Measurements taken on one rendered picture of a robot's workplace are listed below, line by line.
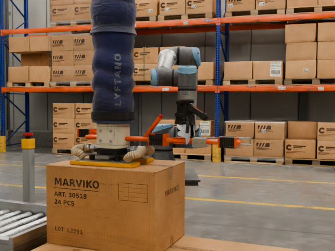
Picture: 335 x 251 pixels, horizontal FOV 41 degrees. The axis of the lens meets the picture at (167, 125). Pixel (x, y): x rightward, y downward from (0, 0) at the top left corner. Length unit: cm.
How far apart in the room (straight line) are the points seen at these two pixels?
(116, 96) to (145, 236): 68
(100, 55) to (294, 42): 737
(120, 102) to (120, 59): 21
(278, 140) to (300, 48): 188
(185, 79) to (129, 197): 61
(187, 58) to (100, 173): 101
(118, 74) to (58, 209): 74
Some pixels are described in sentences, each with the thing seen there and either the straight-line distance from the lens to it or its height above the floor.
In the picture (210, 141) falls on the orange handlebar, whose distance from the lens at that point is 211.
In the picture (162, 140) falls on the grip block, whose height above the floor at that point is 107.
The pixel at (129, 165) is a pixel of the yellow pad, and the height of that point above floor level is 96.
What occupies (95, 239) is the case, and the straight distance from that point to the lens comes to 224.
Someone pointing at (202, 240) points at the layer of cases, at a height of 54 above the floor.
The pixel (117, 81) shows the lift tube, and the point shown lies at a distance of 220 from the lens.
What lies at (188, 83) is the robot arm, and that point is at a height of 135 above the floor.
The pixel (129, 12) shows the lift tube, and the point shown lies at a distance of 227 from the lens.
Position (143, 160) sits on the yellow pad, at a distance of 231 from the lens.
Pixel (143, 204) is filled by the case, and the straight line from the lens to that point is 208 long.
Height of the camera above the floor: 126
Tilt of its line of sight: 3 degrees down
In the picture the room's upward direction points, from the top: straight up
